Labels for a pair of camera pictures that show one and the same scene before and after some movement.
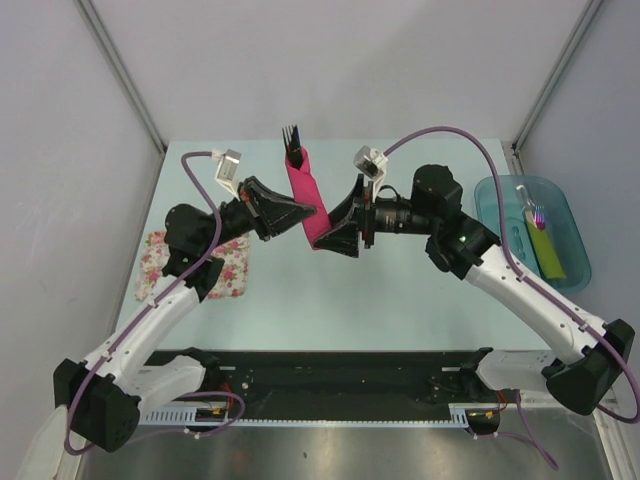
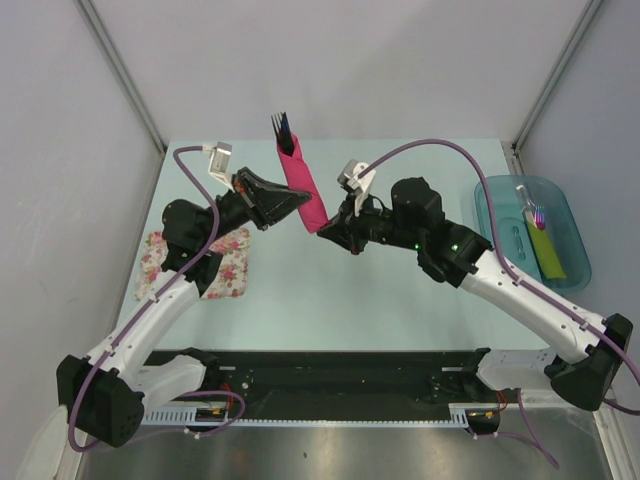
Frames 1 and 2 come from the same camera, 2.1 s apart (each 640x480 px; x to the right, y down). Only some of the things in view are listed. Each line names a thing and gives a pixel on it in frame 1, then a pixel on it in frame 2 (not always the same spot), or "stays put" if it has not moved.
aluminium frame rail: (542, 398) stays put
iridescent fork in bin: (540, 217) stays put
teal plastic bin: (562, 224) stays put
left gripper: (253, 194) → (267, 202)
